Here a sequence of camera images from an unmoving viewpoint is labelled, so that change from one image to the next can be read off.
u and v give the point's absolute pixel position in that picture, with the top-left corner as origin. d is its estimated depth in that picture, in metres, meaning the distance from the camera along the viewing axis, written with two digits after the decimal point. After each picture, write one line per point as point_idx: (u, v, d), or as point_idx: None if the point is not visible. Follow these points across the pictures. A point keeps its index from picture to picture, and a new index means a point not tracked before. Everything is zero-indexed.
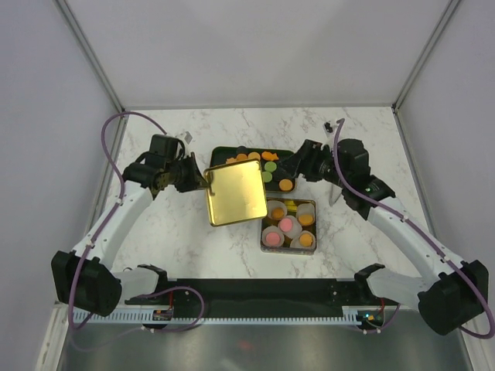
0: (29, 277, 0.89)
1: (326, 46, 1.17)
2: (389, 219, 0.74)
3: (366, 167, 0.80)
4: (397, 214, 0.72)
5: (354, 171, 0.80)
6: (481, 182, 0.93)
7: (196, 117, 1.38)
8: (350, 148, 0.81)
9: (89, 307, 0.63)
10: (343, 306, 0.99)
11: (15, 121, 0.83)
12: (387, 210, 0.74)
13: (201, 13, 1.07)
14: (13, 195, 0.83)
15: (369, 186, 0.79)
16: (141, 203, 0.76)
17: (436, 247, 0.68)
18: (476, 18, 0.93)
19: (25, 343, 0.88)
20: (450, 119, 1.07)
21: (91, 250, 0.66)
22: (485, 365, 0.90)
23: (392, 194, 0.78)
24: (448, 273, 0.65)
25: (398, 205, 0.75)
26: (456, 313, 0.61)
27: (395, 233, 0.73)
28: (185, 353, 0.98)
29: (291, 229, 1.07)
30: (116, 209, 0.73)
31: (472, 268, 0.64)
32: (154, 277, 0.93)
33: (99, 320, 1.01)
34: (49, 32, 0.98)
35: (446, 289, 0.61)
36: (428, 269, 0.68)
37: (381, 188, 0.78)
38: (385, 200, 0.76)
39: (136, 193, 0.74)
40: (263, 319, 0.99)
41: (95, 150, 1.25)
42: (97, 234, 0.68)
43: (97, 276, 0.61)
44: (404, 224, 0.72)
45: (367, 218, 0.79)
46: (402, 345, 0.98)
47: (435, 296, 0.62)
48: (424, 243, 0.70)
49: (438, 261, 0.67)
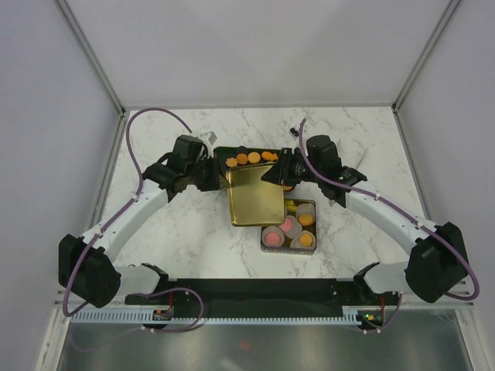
0: (29, 276, 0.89)
1: (326, 46, 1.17)
2: (363, 199, 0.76)
3: (336, 158, 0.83)
4: (370, 194, 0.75)
5: (325, 164, 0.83)
6: (481, 181, 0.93)
7: (196, 117, 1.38)
8: (317, 141, 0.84)
9: (85, 295, 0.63)
10: (343, 306, 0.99)
11: (15, 122, 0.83)
12: (360, 192, 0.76)
13: (202, 14, 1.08)
14: (13, 195, 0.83)
15: (341, 175, 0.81)
16: (157, 203, 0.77)
17: (409, 216, 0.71)
18: (476, 18, 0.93)
19: (25, 342, 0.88)
20: (449, 118, 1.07)
21: (99, 239, 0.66)
22: (485, 365, 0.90)
23: (364, 178, 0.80)
24: (423, 237, 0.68)
25: (371, 187, 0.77)
26: (438, 274, 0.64)
27: (372, 212, 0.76)
28: (185, 353, 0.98)
29: (291, 230, 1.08)
30: (131, 203, 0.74)
31: (446, 230, 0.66)
32: (154, 278, 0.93)
33: (99, 320, 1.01)
34: (49, 32, 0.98)
35: (425, 253, 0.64)
36: (405, 239, 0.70)
37: (353, 175, 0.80)
38: (359, 185, 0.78)
39: (153, 193, 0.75)
40: (263, 319, 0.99)
41: (95, 150, 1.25)
42: (108, 225, 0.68)
43: (100, 265, 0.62)
44: (377, 202, 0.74)
45: (346, 205, 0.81)
46: (403, 345, 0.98)
47: (416, 260, 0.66)
48: (397, 214, 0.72)
49: (412, 228, 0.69)
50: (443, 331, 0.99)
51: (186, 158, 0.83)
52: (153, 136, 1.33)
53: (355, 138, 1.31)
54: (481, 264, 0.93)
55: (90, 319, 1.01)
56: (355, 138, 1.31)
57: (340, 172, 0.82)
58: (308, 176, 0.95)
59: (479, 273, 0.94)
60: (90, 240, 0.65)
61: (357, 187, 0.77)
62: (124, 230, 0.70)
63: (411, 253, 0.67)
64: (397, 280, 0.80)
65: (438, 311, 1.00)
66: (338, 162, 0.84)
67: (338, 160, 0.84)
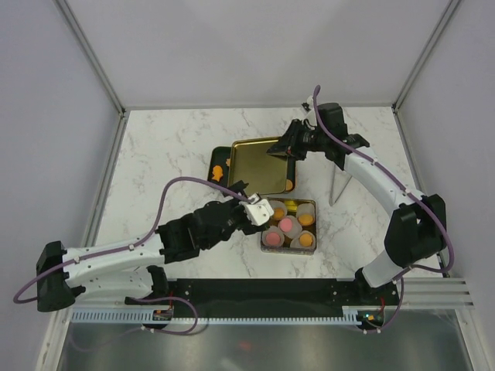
0: (29, 277, 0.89)
1: (326, 45, 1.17)
2: (360, 164, 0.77)
3: (343, 123, 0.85)
4: (368, 158, 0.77)
5: (330, 127, 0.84)
6: (482, 181, 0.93)
7: (196, 117, 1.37)
8: (326, 105, 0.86)
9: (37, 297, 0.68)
10: (343, 306, 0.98)
11: (15, 121, 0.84)
12: (360, 156, 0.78)
13: (202, 14, 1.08)
14: (13, 195, 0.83)
15: (346, 139, 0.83)
16: (153, 260, 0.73)
17: (400, 184, 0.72)
18: (476, 18, 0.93)
19: (26, 343, 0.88)
20: (449, 118, 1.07)
21: (73, 264, 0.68)
22: (485, 365, 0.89)
23: (367, 145, 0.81)
24: (407, 203, 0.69)
25: (372, 154, 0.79)
26: (412, 239, 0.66)
27: (366, 177, 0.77)
28: (185, 353, 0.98)
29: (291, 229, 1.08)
30: (124, 249, 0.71)
31: (431, 200, 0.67)
32: (146, 277, 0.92)
33: (98, 320, 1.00)
34: (49, 32, 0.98)
35: (404, 215, 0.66)
36: (391, 203, 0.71)
37: (356, 140, 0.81)
38: (360, 150, 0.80)
39: (150, 253, 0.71)
40: (263, 319, 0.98)
41: (95, 150, 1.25)
42: (87, 257, 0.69)
43: (53, 288, 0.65)
44: (373, 166, 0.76)
45: (344, 168, 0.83)
46: (403, 345, 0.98)
47: (395, 222, 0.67)
48: (390, 181, 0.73)
49: (399, 194, 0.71)
50: (444, 331, 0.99)
51: (196, 234, 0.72)
52: (153, 136, 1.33)
53: None
54: (481, 264, 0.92)
55: (90, 319, 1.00)
56: None
57: (345, 136, 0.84)
58: (314, 144, 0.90)
59: (479, 274, 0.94)
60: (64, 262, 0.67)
61: (357, 151, 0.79)
62: (100, 269, 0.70)
63: (393, 214, 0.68)
64: (397, 276, 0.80)
65: (438, 311, 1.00)
66: (344, 128, 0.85)
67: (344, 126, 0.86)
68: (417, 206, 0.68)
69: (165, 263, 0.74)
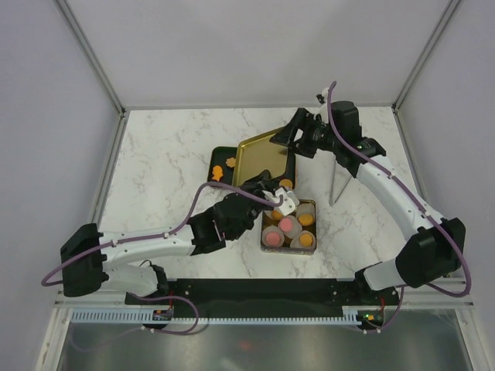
0: (29, 277, 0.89)
1: (326, 45, 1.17)
2: (377, 176, 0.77)
3: (356, 125, 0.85)
4: (386, 171, 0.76)
5: (343, 129, 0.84)
6: (482, 181, 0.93)
7: (196, 117, 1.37)
8: (340, 106, 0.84)
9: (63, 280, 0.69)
10: (343, 306, 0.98)
11: (15, 121, 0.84)
12: (376, 167, 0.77)
13: (201, 13, 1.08)
14: (12, 195, 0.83)
15: (360, 144, 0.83)
16: (180, 250, 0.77)
17: (418, 203, 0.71)
18: (476, 18, 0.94)
19: (26, 343, 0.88)
20: (449, 118, 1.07)
21: (110, 246, 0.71)
22: (485, 365, 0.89)
23: (384, 153, 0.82)
24: (426, 226, 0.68)
25: (388, 165, 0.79)
26: (428, 262, 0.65)
27: (382, 191, 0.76)
28: (185, 353, 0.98)
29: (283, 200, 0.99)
30: (158, 236, 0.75)
31: (451, 222, 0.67)
32: (153, 275, 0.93)
33: (98, 319, 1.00)
34: (49, 32, 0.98)
35: (423, 239, 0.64)
36: (407, 222, 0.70)
37: (373, 147, 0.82)
38: (377, 159, 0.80)
39: (184, 242, 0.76)
40: (263, 319, 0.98)
41: (94, 150, 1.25)
42: (124, 242, 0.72)
43: (92, 269, 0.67)
44: (390, 182, 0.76)
45: (356, 175, 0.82)
46: (402, 345, 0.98)
47: (412, 246, 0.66)
48: (407, 198, 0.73)
49: (418, 216, 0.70)
50: (444, 331, 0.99)
51: (221, 226, 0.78)
52: (153, 136, 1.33)
53: None
54: (481, 264, 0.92)
55: (90, 319, 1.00)
56: None
57: (359, 142, 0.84)
58: (324, 144, 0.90)
59: (479, 273, 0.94)
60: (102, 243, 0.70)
61: (373, 161, 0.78)
62: (136, 253, 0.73)
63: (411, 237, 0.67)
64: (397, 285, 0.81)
65: (438, 311, 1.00)
66: (356, 131, 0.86)
67: (357, 128, 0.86)
68: (435, 229, 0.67)
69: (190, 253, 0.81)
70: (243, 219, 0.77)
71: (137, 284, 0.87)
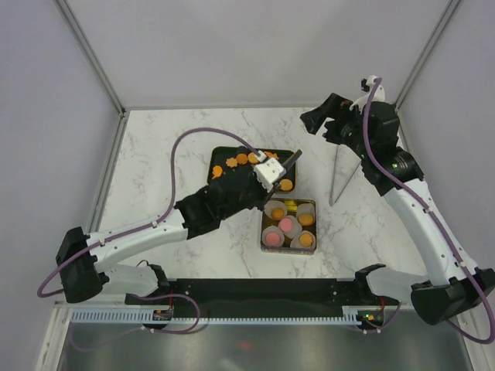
0: (29, 277, 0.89)
1: (326, 45, 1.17)
2: (411, 205, 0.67)
3: (394, 137, 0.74)
4: (421, 203, 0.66)
5: (380, 140, 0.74)
6: (483, 181, 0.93)
7: (196, 117, 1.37)
8: (379, 111, 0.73)
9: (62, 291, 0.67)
10: (343, 306, 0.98)
11: (15, 121, 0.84)
12: (411, 195, 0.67)
13: (201, 14, 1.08)
14: (12, 195, 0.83)
15: (396, 161, 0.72)
16: (175, 235, 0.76)
17: (454, 250, 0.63)
18: (476, 18, 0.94)
19: (26, 343, 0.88)
20: (450, 118, 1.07)
21: (99, 246, 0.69)
22: (486, 365, 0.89)
23: (421, 177, 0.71)
24: (459, 278, 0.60)
25: (423, 192, 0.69)
26: (448, 313, 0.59)
27: (412, 222, 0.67)
28: (185, 353, 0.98)
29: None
30: (148, 227, 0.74)
31: (486, 277, 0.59)
32: (152, 273, 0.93)
33: (99, 319, 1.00)
34: (49, 32, 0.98)
35: (452, 292, 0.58)
36: (438, 270, 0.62)
37: (409, 166, 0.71)
38: (411, 185, 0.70)
39: (173, 227, 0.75)
40: (263, 319, 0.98)
41: (94, 150, 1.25)
42: (113, 238, 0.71)
43: (84, 271, 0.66)
44: (425, 216, 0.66)
45: (383, 193, 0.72)
46: (402, 345, 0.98)
47: (436, 293, 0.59)
48: (442, 240, 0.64)
49: (452, 263, 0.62)
50: (444, 331, 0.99)
51: (218, 201, 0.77)
52: (153, 136, 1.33)
53: None
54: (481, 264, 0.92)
55: (90, 319, 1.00)
56: None
57: (393, 156, 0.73)
58: (349, 142, 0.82)
59: None
60: (89, 245, 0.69)
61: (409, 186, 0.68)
62: (127, 249, 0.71)
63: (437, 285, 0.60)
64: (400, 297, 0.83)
65: None
66: (393, 144, 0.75)
67: (395, 141, 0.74)
68: (468, 283, 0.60)
69: (186, 238, 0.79)
70: (239, 198, 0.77)
71: (137, 284, 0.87)
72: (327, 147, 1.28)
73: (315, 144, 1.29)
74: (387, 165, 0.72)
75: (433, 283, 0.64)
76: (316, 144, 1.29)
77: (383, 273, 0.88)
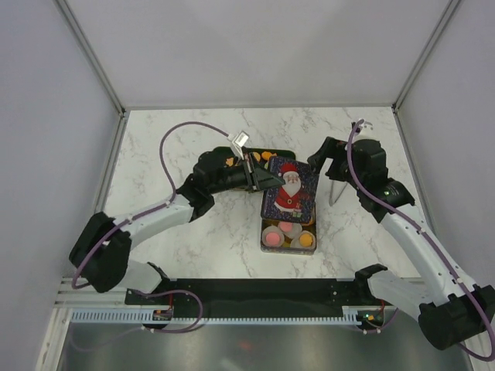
0: (29, 277, 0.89)
1: (326, 45, 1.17)
2: (404, 228, 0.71)
3: (384, 168, 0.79)
4: (414, 225, 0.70)
5: (369, 171, 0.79)
6: (482, 181, 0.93)
7: (196, 117, 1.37)
8: (366, 146, 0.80)
9: (91, 275, 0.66)
10: (343, 306, 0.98)
11: (15, 121, 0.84)
12: (404, 219, 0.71)
13: (201, 14, 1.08)
14: (13, 195, 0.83)
15: (387, 188, 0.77)
16: (182, 216, 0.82)
17: (450, 267, 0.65)
18: (476, 18, 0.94)
19: (28, 344, 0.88)
20: (449, 118, 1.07)
21: (128, 224, 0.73)
22: (485, 365, 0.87)
23: (411, 201, 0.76)
24: (458, 294, 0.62)
25: (416, 216, 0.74)
26: (455, 335, 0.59)
27: (409, 244, 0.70)
28: (185, 353, 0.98)
29: (296, 181, 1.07)
30: (163, 207, 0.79)
31: (485, 294, 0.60)
32: (153, 270, 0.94)
33: (99, 319, 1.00)
34: (49, 32, 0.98)
35: (455, 311, 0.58)
36: (437, 288, 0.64)
37: (400, 192, 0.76)
38: (403, 209, 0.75)
39: (184, 205, 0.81)
40: (263, 319, 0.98)
41: (94, 150, 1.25)
42: (139, 216, 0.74)
43: (121, 244, 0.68)
44: (419, 236, 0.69)
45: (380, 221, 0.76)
46: (402, 345, 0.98)
47: (441, 315, 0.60)
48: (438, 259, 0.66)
49: (448, 281, 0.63)
50: None
51: (209, 180, 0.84)
52: (153, 137, 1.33)
53: None
54: (480, 265, 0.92)
55: (90, 319, 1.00)
56: None
57: (384, 185, 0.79)
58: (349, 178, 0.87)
59: (478, 273, 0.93)
60: (119, 223, 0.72)
61: (401, 212, 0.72)
62: (150, 226, 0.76)
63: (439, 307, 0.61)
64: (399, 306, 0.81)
65: None
66: (385, 175, 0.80)
67: (385, 171, 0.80)
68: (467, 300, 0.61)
69: (190, 221, 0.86)
70: (228, 180, 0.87)
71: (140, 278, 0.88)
72: None
73: (315, 144, 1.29)
74: (380, 193, 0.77)
75: (435, 303, 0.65)
76: (316, 144, 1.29)
77: (385, 281, 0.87)
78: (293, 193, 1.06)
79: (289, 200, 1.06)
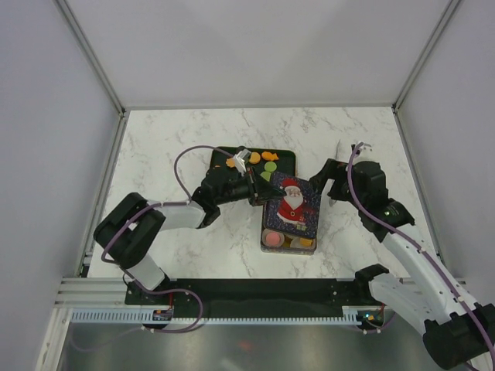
0: (29, 277, 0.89)
1: (326, 45, 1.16)
2: (405, 248, 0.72)
3: (384, 188, 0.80)
4: (414, 244, 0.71)
5: (370, 192, 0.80)
6: (483, 181, 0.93)
7: (196, 117, 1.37)
8: (366, 168, 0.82)
9: (121, 248, 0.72)
10: (343, 306, 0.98)
11: (15, 121, 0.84)
12: (404, 239, 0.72)
13: (201, 14, 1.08)
14: (13, 195, 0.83)
15: (387, 209, 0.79)
16: (195, 219, 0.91)
17: (451, 285, 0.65)
18: (476, 18, 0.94)
19: (28, 344, 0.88)
20: (450, 118, 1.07)
21: (159, 206, 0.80)
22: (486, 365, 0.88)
23: (411, 221, 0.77)
24: (459, 313, 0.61)
25: (417, 234, 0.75)
26: (459, 355, 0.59)
27: (411, 264, 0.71)
28: (185, 353, 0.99)
29: (298, 195, 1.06)
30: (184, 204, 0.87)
31: (486, 311, 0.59)
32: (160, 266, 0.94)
33: (98, 319, 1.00)
34: (49, 32, 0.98)
35: (455, 331, 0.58)
36: (439, 307, 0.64)
37: (401, 212, 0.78)
38: (403, 229, 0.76)
39: (199, 209, 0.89)
40: (263, 319, 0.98)
41: (94, 150, 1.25)
42: (170, 205, 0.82)
43: (152, 224, 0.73)
44: (420, 255, 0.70)
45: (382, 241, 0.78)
46: (402, 345, 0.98)
47: (443, 336, 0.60)
48: (438, 277, 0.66)
49: (450, 299, 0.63)
50: None
51: (215, 194, 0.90)
52: (153, 137, 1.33)
53: (354, 138, 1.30)
54: (481, 264, 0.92)
55: (90, 319, 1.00)
56: (355, 138, 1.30)
57: (386, 205, 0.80)
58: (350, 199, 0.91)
59: (479, 273, 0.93)
60: (152, 204, 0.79)
61: (400, 230, 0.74)
62: (173, 216, 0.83)
63: (441, 325, 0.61)
64: (398, 311, 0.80)
65: None
66: (384, 195, 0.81)
67: (385, 191, 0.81)
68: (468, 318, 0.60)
69: (199, 227, 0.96)
70: (232, 193, 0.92)
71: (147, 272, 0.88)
72: (327, 147, 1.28)
73: (315, 144, 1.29)
74: (380, 214, 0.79)
75: (437, 321, 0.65)
76: (316, 144, 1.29)
77: (387, 286, 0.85)
78: (295, 206, 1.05)
79: (291, 212, 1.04)
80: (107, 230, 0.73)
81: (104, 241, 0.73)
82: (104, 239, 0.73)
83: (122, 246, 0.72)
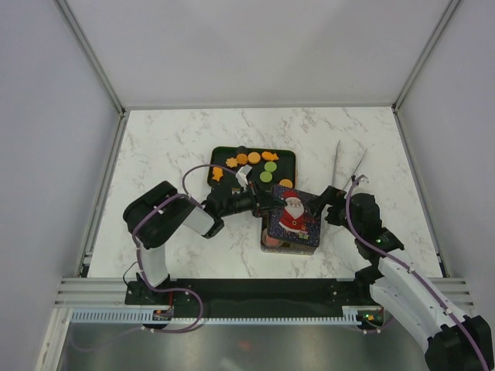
0: (30, 277, 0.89)
1: (325, 45, 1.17)
2: (396, 269, 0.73)
3: (377, 219, 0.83)
4: (404, 265, 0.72)
5: (365, 222, 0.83)
6: (482, 181, 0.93)
7: (196, 117, 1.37)
8: (363, 201, 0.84)
9: (150, 228, 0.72)
10: (343, 306, 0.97)
11: (15, 120, 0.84)
12: (394, 261, 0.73)
13: (202, 14, 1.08)
14: (12, 195, 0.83)
15: (380, 237, 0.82)
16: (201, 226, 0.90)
17: (440, 300, 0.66)
18: (476, 18, 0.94)
19: (29, 343, 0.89)
20: (449, 118, 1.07)
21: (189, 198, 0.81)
22: None
23: (401, 246, 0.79)
24: (450, 325, 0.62)
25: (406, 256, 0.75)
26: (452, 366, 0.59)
27: (401, 284, 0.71)
28: (185, 353, 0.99)
29: (299, 205, 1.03)
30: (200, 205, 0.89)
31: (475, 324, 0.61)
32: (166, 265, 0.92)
33: (98, 320, 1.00)
34: (49, 32, 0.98)
35: (448, 342, 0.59)
36: (430, 321, 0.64)
37: (391, 240, 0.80)
38: (392, 252, 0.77)
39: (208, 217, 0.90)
40: (264, 319, 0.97)
41: (94, 150, 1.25)
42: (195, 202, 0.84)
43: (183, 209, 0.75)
44: (410, 275, 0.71)
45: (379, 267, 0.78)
46: (402, 345, 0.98)
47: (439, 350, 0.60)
48: (428, 293, 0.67)
49: (440, 312, 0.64)
50: None
51: (220, 208, 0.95)
52: (153, 136, 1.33)
53: (355, 139, 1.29)
54: (480, 265, 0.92)
55: (90, 319, 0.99)
56: (355, 138, 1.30)
57: (378, 233, 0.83)
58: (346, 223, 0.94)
59: (479, 274, 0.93)
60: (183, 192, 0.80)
61: (390, 254, 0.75)
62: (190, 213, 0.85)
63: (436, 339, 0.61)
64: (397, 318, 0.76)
65: None
66: (378, 223, 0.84)
67: (378, 220, 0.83)
68: (458, 330, 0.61)
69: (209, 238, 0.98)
70: (237, 205, 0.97)
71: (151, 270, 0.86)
72: (327, 147, 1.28)
73: (315, 144, 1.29)
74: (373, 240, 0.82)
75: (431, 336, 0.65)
76: (316, 144, 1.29)
77: (389, 292, 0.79)
78: (298, 216, 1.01)
79: (294, 222, 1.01)
80: (136, 212, 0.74)
81: (134, 219, 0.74)
82: (133, 218, 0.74)
83: (151, 226, 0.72)
